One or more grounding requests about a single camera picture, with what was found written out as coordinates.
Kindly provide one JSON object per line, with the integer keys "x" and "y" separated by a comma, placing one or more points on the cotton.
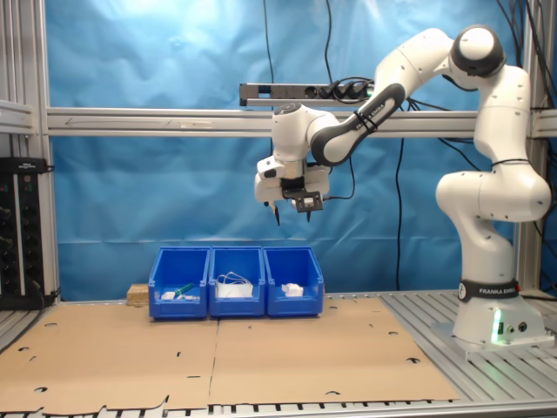
{"x": 300, "y": 294}
{"x": 288, "y": 288}

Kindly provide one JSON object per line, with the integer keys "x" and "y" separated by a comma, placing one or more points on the cotton in flat clear bag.
{"x": 300, "y": 294}

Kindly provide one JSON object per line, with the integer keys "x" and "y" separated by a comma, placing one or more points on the blue bin holding cotton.
{"x": 296, "y": 307}

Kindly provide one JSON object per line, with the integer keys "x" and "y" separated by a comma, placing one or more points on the white face mask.
{"x": 235, "y": 291}

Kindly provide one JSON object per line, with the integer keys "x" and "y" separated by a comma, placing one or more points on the silver power strip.
{"x": 283, "y": 95}

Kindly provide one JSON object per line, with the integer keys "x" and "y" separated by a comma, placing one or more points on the blue bin holding masks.
{"x": 237, "y": 308}

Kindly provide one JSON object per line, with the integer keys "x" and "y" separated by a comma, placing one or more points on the horizontal aluminium beam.
{"x": 174, "y": 123}

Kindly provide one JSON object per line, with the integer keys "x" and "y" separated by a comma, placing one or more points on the loose green capped needle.
{"x": 185, "y": 288}

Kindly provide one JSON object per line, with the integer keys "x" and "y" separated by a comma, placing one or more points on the printed white flat packet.
{"x": 167, "y": 296}

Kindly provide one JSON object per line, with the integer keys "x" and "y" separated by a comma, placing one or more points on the blue bin holding syringe packets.
{"x": 178, "y": 310}

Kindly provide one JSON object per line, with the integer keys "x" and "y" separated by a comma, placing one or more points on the brown cardboard sheet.
{"x": 109, "y": 361}
{"x": 326, "y": 361}

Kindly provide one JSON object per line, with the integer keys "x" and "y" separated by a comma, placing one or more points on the black power strip rack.
{"x": 22, "y": 235}

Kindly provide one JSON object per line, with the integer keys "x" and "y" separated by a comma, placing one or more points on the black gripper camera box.
{"x": 306, "y": 201}

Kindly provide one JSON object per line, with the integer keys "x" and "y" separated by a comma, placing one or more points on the aluminium frame post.
{"x": 37, "y": 65}
{"x": 539, "y": 52}

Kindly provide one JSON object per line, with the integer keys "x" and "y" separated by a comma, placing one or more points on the short aluminium rail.
{"x": 15, "y": 116}

